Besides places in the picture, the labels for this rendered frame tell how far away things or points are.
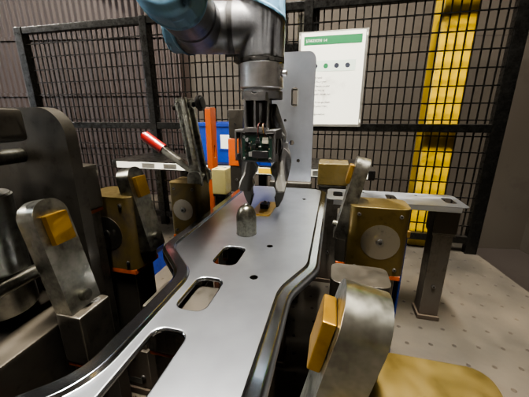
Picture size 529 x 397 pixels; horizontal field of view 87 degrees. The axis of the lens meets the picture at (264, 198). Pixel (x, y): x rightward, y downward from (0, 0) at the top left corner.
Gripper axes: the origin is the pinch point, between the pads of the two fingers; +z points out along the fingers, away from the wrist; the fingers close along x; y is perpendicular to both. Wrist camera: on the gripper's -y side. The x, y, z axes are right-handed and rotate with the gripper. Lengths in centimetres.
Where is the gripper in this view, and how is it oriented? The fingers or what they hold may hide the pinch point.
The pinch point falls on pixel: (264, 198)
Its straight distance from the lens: 56.5
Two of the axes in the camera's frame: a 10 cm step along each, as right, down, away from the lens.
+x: 9.7, 0.7, -2.2
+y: -2.3, 2.8, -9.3
